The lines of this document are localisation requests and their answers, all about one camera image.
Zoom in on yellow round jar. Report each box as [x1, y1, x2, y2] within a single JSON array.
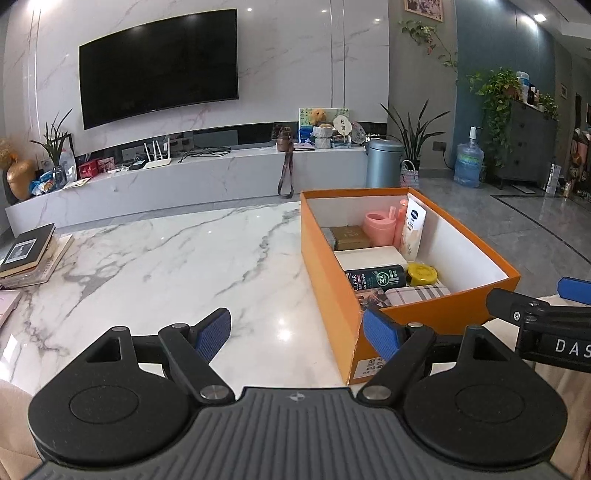
[[407, 262, 439, 287]]

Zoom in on white rectangular box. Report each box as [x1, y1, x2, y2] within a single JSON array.
[[333, 246, 408, 273]]

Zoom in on colourful painting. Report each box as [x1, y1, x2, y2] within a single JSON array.
[[298, 107, 350, 149]]

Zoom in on olive brown small box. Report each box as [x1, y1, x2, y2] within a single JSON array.
[[329, 225, 372, 252]]

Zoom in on framed wall picture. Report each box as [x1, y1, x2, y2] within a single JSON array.
[[405, 0, 445, 23]]

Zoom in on dark patterned small box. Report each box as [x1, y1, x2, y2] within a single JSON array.
[[358, 288, 391, 309]]

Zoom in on trailing plant on dresser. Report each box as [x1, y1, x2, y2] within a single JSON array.
[[466, 68, 523, 168]]

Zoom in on black notebook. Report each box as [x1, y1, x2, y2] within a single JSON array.
[[0, 223, 57, 279]]

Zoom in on black cables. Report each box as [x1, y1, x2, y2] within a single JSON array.
[[178, 146, 232, 164]]

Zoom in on bottles on dresser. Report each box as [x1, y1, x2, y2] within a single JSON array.
[[516, 71, 560, 112]]

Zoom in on brown bag with strap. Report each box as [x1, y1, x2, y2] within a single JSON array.
[[276, 127, 297, 199]]

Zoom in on pink pump bottle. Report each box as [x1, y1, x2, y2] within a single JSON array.
[[393, 199, 410, 248]]

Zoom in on white round fan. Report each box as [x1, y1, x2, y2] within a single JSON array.
[[333, 115, 353, 144]]

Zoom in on pink cylindrical cup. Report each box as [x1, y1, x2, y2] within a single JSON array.
[[363, 211, 397, 247]]

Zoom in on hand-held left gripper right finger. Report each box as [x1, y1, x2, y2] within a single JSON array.
[[355, 308, 508, 403]]

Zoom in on trailing wall plant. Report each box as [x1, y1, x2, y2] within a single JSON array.
[[398, 19, 459, 71]]

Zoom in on small woven bag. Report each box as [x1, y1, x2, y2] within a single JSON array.
[[399, 159, 421, 190]]

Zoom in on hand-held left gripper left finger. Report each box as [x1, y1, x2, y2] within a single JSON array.
[[88, 308, 234, 407]]

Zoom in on snack bags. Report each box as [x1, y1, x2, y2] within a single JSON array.
[[30, 171, 59, 195]]

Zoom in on golden vase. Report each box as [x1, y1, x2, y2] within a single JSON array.
[[6, 159, 37, 202]]

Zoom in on cluttered side shelf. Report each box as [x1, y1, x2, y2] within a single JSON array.
[[545, 92, 591, 200]]

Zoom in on stack of books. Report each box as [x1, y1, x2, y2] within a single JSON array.
[[0, 233, 75, 289]]

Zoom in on plaid wallet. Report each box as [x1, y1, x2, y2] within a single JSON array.
[[385, 284, 451, 307]]

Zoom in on blue water jug with pump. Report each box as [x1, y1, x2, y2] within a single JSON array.
[[454, 126, 486, 188]]

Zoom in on white wifi router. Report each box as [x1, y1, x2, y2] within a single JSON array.
[[143, 138, 173, 171]]

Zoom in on white lotion tube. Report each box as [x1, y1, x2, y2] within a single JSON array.
[[399, 198, 428, 263]]

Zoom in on small green potted plant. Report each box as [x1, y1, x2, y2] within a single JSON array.
[[30, 108, 75, 168]]

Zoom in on blue-grey trash can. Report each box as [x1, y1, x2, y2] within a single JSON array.
[[366, 138, 405, 189]]

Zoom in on orange cardboard box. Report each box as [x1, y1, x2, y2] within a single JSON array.
[[300, 187, 522, 387]]

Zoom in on pink flat case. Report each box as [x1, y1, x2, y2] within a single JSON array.
[[0, 289, 23, 334]]

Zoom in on tall leafy floor plant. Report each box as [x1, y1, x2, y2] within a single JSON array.
[[379, 99, 451, 172]]

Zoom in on marble television console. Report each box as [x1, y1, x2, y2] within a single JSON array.
[[4, 147, 389, 236]]

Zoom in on wall-mounted black television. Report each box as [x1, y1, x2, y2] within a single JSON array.
[[78, 9, 240, 131]]

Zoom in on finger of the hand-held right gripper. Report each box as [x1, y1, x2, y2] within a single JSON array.
[[486, 288, 591, 325], [557, 277, 591, 306]]

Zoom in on black cylindrical bottle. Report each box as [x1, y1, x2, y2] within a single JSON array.
[[344, 264, 407, 292]]

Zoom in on dark grey dresser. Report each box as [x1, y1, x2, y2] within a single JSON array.
[[487, 99, 560, 188]]

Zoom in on cream cloth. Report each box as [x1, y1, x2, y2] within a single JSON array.
[[0, 379, 43, 480]]

